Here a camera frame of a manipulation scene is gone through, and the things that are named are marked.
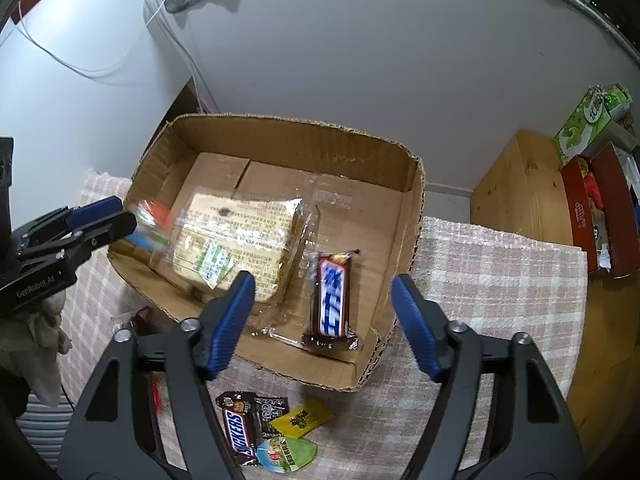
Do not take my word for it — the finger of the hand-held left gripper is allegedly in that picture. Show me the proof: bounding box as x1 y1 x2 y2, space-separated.
11 196 124 247
15 210 138 267

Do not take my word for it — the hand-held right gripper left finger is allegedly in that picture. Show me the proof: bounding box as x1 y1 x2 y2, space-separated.
57 270 257 480

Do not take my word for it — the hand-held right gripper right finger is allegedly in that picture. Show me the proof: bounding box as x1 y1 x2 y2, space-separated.
391 274 588 480

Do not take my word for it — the brown chocolate bar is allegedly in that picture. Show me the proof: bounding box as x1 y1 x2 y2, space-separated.
301 248 362 352
216 391 261 467

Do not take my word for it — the clear bag of crackers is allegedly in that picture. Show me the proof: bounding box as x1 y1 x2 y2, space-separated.
131 175 351 346

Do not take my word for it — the brown cardboard box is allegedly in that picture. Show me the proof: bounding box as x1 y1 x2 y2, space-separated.
106 112 427 393

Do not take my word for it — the person's left hand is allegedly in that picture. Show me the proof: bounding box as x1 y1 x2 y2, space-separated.
0 287 73 408

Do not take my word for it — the dark candy packet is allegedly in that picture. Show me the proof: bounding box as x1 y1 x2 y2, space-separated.
252 396 290 436

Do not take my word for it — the yellow snack packet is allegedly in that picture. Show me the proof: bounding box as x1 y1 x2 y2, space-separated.
270 399 334 437

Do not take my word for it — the green round jelly cup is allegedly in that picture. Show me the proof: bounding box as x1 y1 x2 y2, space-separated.
256 435 318 473

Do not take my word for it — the striped cloth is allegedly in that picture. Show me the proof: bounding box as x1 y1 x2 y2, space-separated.
17 395 76 471

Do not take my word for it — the wooden cabinet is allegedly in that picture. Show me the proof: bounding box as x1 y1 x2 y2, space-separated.
470 130 576 248

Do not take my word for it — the red open box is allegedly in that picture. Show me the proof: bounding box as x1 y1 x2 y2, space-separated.
560 142 640 278

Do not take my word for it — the green tissue box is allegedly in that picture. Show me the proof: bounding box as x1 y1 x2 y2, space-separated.
554 84 633 166

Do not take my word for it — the white cable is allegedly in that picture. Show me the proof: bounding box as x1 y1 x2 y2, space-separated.
17 0 211 111

